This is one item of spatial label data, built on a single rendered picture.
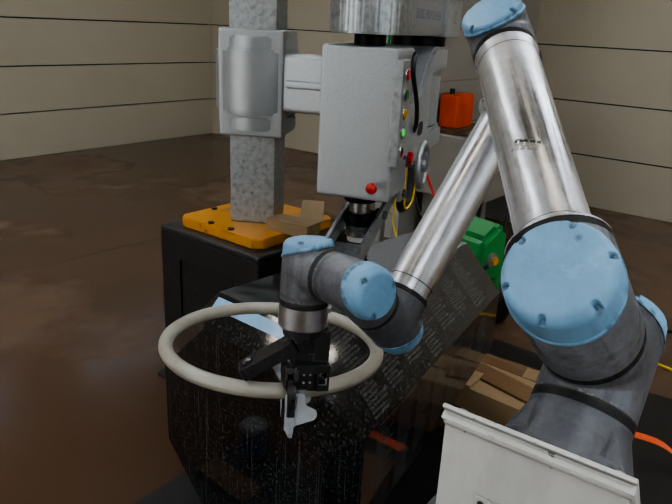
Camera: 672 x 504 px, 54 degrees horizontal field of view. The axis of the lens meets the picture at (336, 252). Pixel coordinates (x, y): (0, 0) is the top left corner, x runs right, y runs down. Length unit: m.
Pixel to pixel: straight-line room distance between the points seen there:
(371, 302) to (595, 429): 0.37
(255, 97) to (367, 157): 0.88
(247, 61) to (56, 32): 5.87
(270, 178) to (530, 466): 2.01
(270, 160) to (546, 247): 1.96
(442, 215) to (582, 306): 0.46
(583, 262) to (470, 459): 0.31
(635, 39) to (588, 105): 0.69
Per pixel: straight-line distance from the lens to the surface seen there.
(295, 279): 1.13
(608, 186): 6.86
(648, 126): 6.71
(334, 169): 1.87
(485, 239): 3.67
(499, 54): 1.22
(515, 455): 0.93
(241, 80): 2.62
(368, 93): 1.82
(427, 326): 2.12
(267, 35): 2.63
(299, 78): 2.61
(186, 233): 2.80
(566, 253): 0.86
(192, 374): 1.29
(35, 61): 8.23
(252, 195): 2.77
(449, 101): 5.25
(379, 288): 1.05
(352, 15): 1.79
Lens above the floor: 1.60
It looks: 19 degrees down
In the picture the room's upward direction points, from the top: 3 degrees clockwise
